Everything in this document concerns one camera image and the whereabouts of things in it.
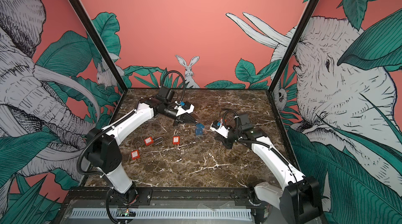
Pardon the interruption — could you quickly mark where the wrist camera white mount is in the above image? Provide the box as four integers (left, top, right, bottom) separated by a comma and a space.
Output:
210, 120, 229, 139
174, 102, 195, 116

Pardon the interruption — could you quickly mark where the black corrugated cable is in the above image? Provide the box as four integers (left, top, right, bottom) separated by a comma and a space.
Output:
222, 108, 241, 129
161, 70, 186, 102

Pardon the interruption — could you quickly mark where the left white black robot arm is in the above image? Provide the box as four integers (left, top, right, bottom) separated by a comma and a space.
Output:
76, 97, 197, 205

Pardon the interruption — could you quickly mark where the left black corrugated cable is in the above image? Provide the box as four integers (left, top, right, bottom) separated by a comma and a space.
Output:
161, 70, 186, 102

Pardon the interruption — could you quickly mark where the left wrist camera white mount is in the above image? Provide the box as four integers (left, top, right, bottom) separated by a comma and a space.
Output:
174, 102, 195, 116

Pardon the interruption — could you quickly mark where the red padlock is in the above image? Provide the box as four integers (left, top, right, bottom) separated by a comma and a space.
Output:
172, 136, 180, 145
131, 141, 141, 160

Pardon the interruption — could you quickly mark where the right black corrugated cable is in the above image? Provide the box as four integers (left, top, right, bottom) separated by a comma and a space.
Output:
222, 108, 241, 129

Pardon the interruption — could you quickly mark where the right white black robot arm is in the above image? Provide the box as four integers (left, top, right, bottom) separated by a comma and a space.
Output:
211, 125, 323, 224

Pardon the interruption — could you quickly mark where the white slotted cable duct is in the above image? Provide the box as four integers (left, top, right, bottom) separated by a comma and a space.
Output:
70, 208, 253, 221

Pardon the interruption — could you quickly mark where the red padlock centre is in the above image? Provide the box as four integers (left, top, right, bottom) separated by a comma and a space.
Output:
172, 136, 180, 145

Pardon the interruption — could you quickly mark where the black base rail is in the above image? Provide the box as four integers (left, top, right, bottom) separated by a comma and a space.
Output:
64, 187, 315, 207

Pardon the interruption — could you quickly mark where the red padlock open shackle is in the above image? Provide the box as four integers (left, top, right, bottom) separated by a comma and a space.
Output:
144, 137, 163, 146

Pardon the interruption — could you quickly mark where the right black frame post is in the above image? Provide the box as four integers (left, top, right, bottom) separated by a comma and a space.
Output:
268, 0, 319, 95

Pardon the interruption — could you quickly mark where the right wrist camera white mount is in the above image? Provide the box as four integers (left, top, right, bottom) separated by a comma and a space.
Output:
210, 120, 229, 139

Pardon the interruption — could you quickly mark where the black frame post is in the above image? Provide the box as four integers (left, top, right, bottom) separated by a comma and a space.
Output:
69, 0, 128, 92
268, 0, 319, 95

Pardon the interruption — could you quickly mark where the left black frame post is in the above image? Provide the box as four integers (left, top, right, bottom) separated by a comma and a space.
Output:
69, 0, 128, 92

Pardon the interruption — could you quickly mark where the red padlock near left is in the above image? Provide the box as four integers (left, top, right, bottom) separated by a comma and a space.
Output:
131, 141, 141, 160

